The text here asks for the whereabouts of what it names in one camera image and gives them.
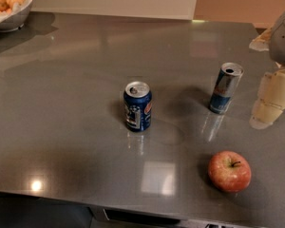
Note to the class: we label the silver fruit bowl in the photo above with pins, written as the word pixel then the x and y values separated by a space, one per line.
pixel 15 16

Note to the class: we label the blue pepsi can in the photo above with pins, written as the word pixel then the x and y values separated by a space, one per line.
pixel 137 98

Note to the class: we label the orange fruit middle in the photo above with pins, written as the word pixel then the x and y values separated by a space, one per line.
pixel 11 3

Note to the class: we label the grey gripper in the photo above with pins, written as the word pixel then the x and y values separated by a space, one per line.
pixel 283 41

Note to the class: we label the red bull can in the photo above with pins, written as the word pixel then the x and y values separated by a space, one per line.
pixel 225 87

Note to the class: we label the red apple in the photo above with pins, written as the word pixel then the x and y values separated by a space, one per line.
pixel 229 172

